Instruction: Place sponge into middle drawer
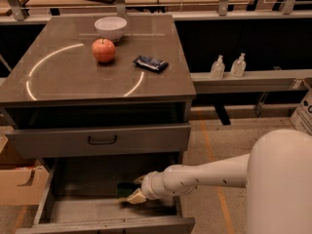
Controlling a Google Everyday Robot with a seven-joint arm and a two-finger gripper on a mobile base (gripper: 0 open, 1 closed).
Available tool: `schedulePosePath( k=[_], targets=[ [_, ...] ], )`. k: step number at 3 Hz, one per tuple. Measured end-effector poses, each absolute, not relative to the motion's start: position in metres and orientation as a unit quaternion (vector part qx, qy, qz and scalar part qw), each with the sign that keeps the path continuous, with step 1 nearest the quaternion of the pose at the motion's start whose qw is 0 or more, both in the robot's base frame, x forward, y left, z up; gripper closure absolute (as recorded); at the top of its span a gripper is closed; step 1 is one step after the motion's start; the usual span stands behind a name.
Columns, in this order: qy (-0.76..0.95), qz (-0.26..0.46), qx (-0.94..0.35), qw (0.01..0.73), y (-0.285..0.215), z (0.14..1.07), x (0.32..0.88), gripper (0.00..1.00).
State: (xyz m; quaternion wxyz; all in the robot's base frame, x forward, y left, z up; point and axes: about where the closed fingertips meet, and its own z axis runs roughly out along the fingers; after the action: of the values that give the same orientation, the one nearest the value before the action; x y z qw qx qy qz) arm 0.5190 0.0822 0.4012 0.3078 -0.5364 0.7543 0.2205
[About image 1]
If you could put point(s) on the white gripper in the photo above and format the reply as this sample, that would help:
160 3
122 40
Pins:
150 184

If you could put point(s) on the green and yellow sponge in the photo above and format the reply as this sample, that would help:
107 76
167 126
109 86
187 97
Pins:
125 189

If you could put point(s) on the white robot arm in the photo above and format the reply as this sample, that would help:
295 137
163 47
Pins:
277 176

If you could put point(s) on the grey open middle drawer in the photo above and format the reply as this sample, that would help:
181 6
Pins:
81 198

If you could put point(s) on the grey drawer cabinet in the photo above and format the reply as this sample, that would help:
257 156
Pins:
59 69

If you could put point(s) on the grey upper drawer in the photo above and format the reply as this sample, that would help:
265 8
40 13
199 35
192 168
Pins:
94 130

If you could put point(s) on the cardboard box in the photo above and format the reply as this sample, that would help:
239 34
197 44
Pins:
22 181

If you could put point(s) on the red apple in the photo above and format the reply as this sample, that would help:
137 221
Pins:
103 50

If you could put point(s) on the clear sanitizer bottle left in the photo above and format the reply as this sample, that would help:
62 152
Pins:
218 67

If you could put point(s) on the clear sanitizer bottle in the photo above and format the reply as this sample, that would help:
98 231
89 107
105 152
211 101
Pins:
238 66
218 67

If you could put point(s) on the clear sanitizer bottle right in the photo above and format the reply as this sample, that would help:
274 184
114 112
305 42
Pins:
238 66

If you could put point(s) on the white bowl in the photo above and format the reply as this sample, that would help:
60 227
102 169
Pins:
111 28

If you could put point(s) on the white printed sign box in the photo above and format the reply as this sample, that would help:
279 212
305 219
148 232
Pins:
302 116

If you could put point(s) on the grey metal rail shelf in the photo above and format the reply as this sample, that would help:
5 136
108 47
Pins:
254 81

